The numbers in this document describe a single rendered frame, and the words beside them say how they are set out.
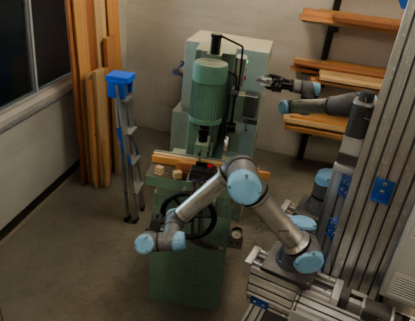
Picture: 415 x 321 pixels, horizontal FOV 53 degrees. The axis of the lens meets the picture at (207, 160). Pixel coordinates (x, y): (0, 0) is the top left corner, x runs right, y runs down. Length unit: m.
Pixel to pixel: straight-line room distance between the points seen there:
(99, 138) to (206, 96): 1.70
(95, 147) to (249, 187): 2.36
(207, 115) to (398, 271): 1.11
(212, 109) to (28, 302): 1.62
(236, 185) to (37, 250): 2.03
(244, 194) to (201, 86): 0.78
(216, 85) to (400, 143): 0.88
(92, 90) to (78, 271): 1.40
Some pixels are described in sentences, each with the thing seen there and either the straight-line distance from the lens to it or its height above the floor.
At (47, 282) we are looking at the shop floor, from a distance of 2.95.
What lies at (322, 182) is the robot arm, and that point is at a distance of 2.20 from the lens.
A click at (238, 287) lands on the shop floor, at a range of 2.93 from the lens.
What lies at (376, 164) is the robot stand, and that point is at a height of 1.33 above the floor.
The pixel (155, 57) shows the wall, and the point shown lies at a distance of 4.67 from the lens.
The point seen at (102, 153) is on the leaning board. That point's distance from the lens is 3.69.
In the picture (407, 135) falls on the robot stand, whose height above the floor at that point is 1.48.
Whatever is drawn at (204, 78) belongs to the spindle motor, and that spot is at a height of 1.45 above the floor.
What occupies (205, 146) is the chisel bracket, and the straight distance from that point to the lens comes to 2.22.
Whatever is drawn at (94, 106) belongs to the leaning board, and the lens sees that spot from 3.51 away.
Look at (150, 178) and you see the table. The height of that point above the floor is 0.88.
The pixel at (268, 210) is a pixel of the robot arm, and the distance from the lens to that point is 1.53.
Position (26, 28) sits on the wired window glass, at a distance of 3.26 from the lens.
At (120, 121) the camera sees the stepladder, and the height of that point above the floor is 0.85.
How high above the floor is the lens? 2.03
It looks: 28 degrees down
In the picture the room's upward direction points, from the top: 7 degrees clockwise
